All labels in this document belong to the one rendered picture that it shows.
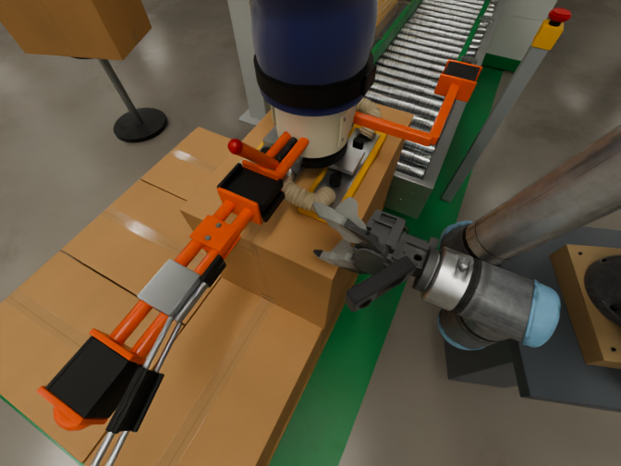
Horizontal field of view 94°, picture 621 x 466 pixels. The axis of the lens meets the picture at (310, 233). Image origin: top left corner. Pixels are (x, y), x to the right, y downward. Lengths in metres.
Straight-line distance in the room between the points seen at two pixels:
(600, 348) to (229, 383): 0.92
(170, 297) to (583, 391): 0.89
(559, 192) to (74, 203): 2.39
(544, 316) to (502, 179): 1.97
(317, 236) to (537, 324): 0.40
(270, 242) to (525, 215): 0.46
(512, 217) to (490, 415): 1.25
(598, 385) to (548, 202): 0.57
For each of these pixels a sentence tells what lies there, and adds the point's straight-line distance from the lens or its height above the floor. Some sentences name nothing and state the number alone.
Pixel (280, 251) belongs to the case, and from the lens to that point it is 0.63.
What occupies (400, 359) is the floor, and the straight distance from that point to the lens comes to 1.57.
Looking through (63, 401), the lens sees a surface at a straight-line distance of 0.49.
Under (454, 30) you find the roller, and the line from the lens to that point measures 2.65.
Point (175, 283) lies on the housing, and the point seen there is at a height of 1.09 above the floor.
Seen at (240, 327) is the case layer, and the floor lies 0.54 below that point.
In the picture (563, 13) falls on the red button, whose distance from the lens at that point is 1.56.
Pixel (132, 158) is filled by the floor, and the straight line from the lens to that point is 2.53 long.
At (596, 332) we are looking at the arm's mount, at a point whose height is 0.81.
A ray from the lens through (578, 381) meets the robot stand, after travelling 0.97.
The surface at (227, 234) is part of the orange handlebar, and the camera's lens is 0.49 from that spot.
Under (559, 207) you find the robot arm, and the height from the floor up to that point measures 1.19.
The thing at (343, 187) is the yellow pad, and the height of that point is 0.97.
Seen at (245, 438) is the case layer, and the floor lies 0.54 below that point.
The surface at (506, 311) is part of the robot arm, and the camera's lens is 0.48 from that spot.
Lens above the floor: 1.50
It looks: 58 degrees down
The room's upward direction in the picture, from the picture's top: straight up
